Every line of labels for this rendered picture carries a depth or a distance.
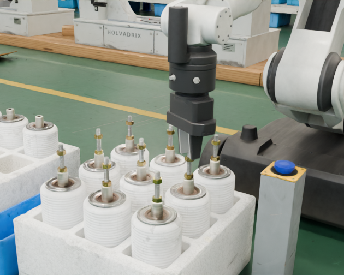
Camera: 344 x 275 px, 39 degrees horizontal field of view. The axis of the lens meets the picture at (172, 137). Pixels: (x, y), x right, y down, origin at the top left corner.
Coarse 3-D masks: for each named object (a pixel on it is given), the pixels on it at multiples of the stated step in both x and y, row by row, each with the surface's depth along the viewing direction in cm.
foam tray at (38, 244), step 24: (240, 192) 115; (24, 216) 102; (216, 216) 104; (240, 216) 107; (24, 240) 101; (48, 240) 97; (72, 240) 94; (192, 240) 95; (216, 240) 97; (240, 240) 110; (24, 264) 104; (48, 264) 99; (72, 264) 95; (96, 264) 91; (120, 264) 87; (144, 264) 87; (192, 264) 89; (216, 264) 100; (240, 264) 114
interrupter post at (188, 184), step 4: (184, 180) 98; (188, 180) 97; (192, 180) 97; (184, 184) 98; (188, 184) 97; (192, 184) 98; (184, 188) 98; (188, 188) 98; (192, 188) 98; (184, 192) 98; (188, 192) 98; (192, 192) 98
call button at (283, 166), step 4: (280, 160) 95; (284, 160) 95; (276, 164) 94; (280, 164) 94; (284, 164) 94; (288, 164) 94; (292, 164) 94; (276, 168) 93; (280, 168) 93; (284, 168) 92; (288, 168) 92; (292, 168) 93; (280, 172) 93; (284, 172) 93; (288, 172) 93
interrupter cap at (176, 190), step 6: (174, 186) 101; (180, 186) 101; (198, 186) 101; (174, 192) 98; (180, 192) 99; (198, 192) 99; (204, 192) 98; (180, 198) 96; (186, 198) 96; (192, 198) 96; (198, 198) 96
